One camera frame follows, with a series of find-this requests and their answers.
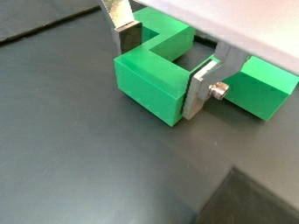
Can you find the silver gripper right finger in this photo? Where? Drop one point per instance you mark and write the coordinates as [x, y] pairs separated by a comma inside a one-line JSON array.
[[206, 83]]

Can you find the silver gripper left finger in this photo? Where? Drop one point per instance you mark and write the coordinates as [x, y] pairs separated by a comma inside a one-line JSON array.
[[127, 30]]

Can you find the green stepped block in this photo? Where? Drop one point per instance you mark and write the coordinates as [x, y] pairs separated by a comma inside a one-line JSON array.
[[157, 83]]

